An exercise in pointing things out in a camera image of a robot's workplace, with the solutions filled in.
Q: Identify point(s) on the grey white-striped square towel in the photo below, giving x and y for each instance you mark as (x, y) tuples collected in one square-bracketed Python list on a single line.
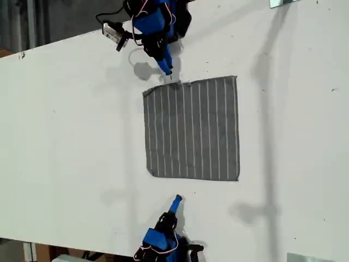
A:
[(191, 128)]

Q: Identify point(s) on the brown cardboard box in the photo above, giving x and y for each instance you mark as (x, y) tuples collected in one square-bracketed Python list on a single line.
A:
[(68, 249)]

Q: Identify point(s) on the silver black camera box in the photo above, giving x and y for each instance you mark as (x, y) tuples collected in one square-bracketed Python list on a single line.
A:
[(113, 34)]

